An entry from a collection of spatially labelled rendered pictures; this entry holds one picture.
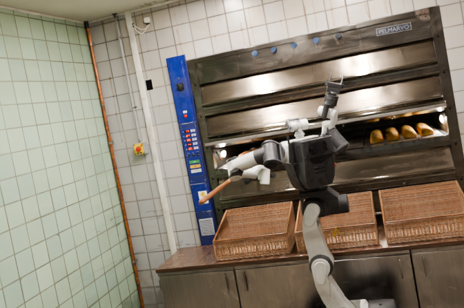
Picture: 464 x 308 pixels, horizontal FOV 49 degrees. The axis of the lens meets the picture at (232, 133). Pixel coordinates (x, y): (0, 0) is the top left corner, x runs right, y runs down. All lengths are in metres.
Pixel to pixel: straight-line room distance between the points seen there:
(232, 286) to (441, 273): 1.41
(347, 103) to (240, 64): 0.89
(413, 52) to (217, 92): 1.51
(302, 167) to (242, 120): 1.23
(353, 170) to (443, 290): 1.04
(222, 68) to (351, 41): 1.02
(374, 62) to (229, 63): 1.11
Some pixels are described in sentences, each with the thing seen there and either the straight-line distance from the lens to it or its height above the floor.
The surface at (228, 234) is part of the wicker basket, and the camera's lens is 4.17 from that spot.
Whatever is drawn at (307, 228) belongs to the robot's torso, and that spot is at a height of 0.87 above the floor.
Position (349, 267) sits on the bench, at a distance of 3.64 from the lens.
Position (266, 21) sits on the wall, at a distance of 4.07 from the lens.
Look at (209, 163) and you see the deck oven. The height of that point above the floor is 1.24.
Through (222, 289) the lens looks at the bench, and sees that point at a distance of 3.86.
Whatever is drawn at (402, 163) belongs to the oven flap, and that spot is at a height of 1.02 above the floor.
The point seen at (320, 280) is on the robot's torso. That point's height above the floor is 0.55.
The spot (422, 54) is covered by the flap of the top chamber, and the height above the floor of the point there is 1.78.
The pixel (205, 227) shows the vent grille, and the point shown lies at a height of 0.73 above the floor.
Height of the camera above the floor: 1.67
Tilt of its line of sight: 3 degrees down
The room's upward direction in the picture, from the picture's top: 11 degrees counter-clockwise
